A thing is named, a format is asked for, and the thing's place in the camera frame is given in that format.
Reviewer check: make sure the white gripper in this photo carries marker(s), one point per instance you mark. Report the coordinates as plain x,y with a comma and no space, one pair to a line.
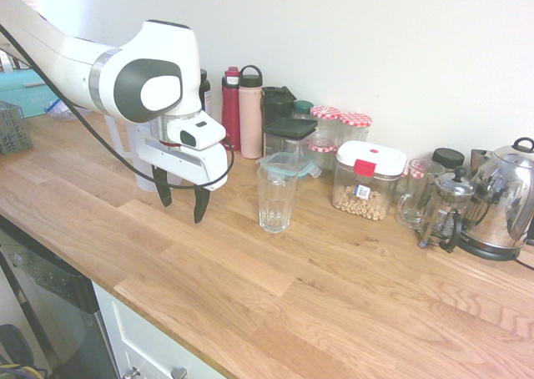
183,166

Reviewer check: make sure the translucent pitcher blue lid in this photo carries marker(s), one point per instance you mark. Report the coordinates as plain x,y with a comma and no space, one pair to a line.
144,179

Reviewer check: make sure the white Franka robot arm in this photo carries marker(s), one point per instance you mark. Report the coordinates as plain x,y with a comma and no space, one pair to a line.
62,49

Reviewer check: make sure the red water bottle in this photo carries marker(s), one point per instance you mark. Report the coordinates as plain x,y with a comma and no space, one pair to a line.
230,116

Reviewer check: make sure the pink water bottle black cap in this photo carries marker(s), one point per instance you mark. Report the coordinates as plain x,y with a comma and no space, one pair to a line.
250,120

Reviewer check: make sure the clear drinking glass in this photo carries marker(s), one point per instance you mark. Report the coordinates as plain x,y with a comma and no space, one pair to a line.
275,203

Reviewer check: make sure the black protein powder tub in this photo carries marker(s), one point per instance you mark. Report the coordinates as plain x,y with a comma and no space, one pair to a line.
205,91

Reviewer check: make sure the square container black lid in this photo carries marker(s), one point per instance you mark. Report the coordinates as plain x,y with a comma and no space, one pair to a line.
290,127

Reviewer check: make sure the glass container teal clip lid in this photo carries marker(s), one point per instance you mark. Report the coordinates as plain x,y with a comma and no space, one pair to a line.
310,170

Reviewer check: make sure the black shaker bottle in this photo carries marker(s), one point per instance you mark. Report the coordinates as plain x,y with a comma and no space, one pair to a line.
275,103

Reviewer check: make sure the white cabinet drawer front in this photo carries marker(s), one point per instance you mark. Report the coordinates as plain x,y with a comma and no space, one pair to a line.
146,337

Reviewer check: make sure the small jar red checkered lid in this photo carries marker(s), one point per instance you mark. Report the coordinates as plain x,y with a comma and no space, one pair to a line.
417,171
322,147

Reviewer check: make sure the jar with green lid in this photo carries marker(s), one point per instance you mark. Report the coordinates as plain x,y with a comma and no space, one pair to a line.
302,108

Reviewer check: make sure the clear zip bag blue seal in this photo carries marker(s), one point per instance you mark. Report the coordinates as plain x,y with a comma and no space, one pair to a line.
58,108

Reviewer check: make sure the black steel dishwasher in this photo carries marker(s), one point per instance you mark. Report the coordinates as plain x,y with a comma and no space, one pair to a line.
54,295

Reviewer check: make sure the grey plastic basket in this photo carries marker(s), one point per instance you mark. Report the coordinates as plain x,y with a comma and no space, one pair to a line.
14,128

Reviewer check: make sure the cereal container white red lid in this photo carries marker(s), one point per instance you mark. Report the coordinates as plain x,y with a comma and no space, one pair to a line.
367,158

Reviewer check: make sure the teal bread box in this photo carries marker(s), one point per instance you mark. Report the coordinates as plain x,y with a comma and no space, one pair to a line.
21,97

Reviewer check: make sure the dark bag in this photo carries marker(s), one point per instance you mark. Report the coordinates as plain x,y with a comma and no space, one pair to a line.
14,345

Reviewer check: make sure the clear glass mug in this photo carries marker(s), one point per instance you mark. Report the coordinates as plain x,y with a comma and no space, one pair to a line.
413,203

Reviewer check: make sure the glass french press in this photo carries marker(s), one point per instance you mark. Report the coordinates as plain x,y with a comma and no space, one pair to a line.
448,212

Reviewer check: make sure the jar with black lid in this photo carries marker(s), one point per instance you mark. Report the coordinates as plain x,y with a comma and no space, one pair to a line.
448,158

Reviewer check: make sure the black kettle base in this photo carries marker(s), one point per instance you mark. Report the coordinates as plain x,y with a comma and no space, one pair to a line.
488,252

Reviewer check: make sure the stainless steel electric kettle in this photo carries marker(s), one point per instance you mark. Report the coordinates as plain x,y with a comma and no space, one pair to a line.
505,195

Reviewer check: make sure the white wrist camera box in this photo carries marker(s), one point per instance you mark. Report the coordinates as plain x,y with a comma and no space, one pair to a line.
206,130

